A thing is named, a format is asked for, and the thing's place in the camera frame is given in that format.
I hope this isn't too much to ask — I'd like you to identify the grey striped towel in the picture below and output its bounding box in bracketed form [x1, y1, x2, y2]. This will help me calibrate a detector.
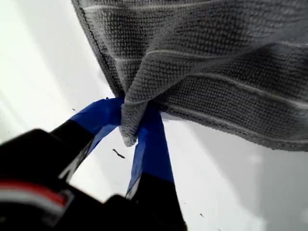
[71, 0, 308, 153]

